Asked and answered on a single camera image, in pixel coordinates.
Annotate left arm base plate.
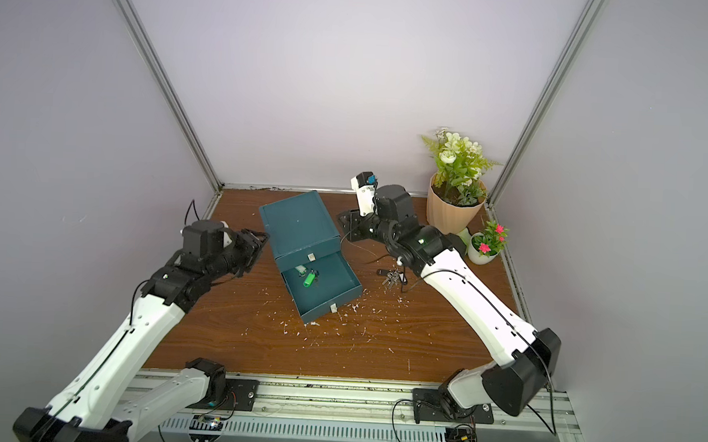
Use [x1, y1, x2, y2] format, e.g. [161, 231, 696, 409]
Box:
[188, 378, 259, 413]

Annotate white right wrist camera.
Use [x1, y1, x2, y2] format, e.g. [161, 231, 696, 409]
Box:
[351, 171, 378, 217]

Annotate green tagged key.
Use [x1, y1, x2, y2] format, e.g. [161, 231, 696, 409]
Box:
[295, 265, 319, 288]

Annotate small white pot pink flowers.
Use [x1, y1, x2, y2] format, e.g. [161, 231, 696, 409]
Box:
[467, 220, 509, 266]

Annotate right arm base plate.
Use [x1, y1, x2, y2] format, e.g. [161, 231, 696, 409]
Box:
[411, 388, 494, 425]

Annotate bunch of keys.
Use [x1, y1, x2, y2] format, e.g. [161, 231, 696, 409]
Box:
[377, 269, 408, 289]

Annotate left small circuit board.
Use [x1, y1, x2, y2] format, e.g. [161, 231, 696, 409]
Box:
[189, 415, 225, 442]

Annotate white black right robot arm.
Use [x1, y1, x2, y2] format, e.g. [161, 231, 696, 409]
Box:
[337, 171, 562, 417]

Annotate black gardening glove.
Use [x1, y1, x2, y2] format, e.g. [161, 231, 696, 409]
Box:
[447, 233, 467, 256]

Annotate teal drawer cabinet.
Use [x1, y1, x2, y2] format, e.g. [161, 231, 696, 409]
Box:
[259, 191, 341, 273]

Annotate large peach pot plant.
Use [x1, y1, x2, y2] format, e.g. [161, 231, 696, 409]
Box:
[422, 127, 497, 234]

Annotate aluminium front rail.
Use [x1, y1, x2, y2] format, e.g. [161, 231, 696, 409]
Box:
[88, 365, 583, 437]

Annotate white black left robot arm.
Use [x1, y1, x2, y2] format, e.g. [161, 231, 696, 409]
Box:
[13, 220, 269, 442]

